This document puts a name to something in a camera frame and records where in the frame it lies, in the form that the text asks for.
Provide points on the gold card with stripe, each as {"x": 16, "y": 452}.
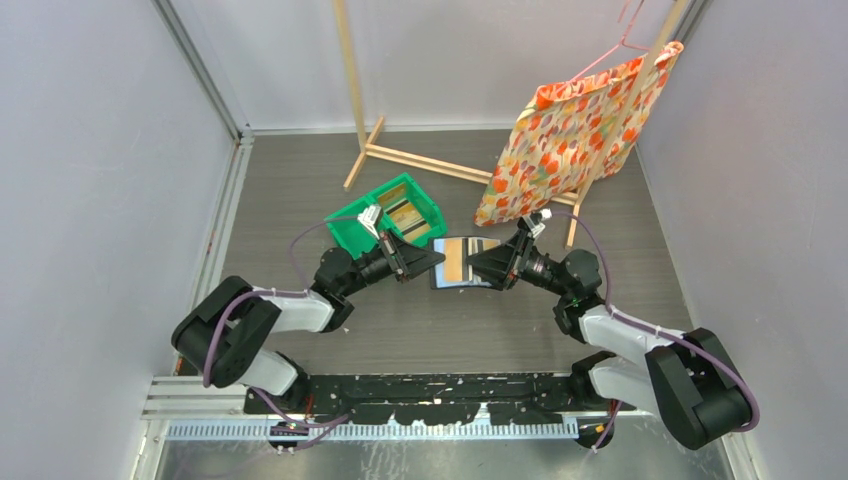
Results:
{"x": 414, "y": 231}

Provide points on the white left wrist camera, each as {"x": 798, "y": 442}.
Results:
{"x": 370, "y": 219}

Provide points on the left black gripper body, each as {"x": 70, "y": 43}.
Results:
{"x": 385, "y": 267}

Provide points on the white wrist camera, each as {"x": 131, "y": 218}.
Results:
{"x": 370, "y": 219}
{"x": 534, "y": 223}

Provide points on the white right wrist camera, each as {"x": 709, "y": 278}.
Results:
{"x": 534, "y": 223}

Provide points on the aluminium corner frame post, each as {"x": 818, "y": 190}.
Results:
{"x": 185, "y": 43}

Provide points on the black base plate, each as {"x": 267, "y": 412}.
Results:
{"x": 438, "y": 399}

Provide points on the black leather card holder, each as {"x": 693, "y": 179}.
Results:
{"x": 436, "y": 280}

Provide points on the slotted metal rail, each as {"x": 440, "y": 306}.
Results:
{"x": 270, "y": 429}

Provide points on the floral orange cloth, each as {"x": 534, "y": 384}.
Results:
{"x": 555, "y": 142}

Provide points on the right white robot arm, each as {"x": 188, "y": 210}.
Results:
{"x": 686, "y": 379}

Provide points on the pink wire hanger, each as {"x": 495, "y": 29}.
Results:
{"x": 631, "y": 14}

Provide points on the green plastic two-compartment bin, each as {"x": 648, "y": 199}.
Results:
{"x": 351, "y": 236}

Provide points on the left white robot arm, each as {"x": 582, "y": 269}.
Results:
{"x": 224, "y": 335}

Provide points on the gold striped card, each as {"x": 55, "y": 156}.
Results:
{"x": 456, "y": 269}
{"x": 398, "y": 206}

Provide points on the wooden drying rack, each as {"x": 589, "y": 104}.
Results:
{"x": 367, "y": 140}

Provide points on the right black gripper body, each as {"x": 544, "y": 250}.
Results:
{"x": 532, "y": 266}

